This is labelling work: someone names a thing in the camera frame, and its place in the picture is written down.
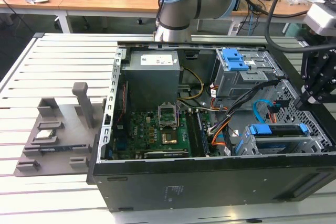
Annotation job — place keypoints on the hard disk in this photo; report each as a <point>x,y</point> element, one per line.
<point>260,129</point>

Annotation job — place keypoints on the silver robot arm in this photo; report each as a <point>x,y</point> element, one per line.
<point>183,6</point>

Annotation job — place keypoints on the grey disk bay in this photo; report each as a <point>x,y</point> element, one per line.
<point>311,144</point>

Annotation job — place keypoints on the blue plastic latch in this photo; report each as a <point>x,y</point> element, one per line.
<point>233,60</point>

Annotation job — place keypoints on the grey optical drive cage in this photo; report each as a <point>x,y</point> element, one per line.
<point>228,82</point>

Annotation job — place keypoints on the installed RAM stick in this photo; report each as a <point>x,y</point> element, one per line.
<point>203,134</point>

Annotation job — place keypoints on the black RAM slot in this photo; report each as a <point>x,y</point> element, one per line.
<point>197,132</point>
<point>191,129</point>

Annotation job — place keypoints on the CPU socket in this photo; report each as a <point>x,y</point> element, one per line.
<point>169,138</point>

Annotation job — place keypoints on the black graphics card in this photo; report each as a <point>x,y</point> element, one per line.
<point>168,154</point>

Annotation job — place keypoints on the grey power supply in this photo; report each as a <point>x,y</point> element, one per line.
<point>149,82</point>

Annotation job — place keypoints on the black PC case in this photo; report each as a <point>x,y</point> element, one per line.
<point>183,182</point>

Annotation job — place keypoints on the green motherboard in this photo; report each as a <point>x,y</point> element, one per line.
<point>141,129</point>

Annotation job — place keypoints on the wooden desk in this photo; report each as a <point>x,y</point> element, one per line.
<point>105,1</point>

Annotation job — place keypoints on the grey parts rack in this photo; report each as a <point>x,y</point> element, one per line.
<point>65,134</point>

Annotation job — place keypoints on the silver CPU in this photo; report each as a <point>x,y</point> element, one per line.
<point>44,135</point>

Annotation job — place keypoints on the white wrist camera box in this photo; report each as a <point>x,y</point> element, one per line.
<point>320,16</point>

